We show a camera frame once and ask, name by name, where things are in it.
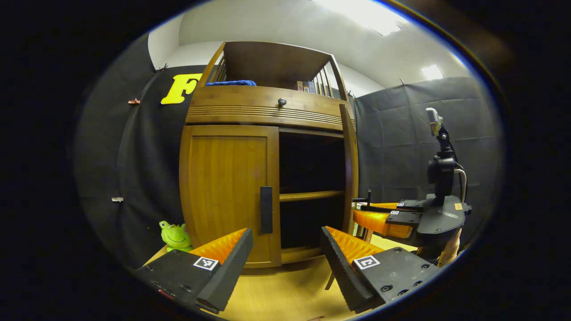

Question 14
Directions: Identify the wooden double-door shoe cabinet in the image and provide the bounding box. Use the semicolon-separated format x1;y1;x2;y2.
178;41;360;269

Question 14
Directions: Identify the black backdrop cloth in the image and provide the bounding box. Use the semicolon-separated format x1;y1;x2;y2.
74;33;502;268

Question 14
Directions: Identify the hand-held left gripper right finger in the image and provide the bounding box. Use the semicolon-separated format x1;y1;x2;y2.
320;226;444;313

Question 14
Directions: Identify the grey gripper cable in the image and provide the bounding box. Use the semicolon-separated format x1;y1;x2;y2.
454;164;468;203

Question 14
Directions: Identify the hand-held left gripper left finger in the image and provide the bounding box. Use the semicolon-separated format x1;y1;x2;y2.
134;227;254;314

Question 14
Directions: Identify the wooden shoe cabinet door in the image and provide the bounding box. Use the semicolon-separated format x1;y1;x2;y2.
179;125;281;268
338;103;372;235

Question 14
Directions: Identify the green frog plush toy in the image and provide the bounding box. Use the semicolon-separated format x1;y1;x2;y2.
159;220;193;253

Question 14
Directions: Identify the large ceiling light panel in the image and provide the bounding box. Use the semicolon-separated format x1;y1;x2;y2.
312;0;409;36

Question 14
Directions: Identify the wooden inner cabinet shelf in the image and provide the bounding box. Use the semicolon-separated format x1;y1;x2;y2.
280;190;345;202

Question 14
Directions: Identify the wooden drawer with black knob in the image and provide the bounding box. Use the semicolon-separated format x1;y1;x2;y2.
187;86;353;125

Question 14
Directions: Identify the small ceiling light panel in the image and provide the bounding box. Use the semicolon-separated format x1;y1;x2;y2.
421;65;444;81

